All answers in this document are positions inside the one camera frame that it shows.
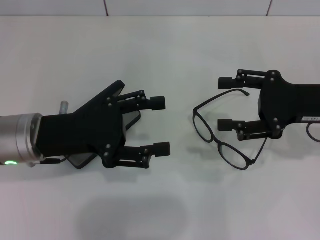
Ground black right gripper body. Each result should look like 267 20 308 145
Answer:
258 70 320 140

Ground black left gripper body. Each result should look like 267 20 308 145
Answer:
36 95 126 169

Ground black glasses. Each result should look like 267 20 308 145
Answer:
192 89 268 172

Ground black glasses case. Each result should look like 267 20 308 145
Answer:
67 79 142 171

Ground white label sticker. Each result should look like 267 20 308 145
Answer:
299 115 320 124

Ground silver cable connector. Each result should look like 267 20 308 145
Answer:
59 100 70 115

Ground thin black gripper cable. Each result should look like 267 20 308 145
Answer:
39 156 68 165
305 123 320 144

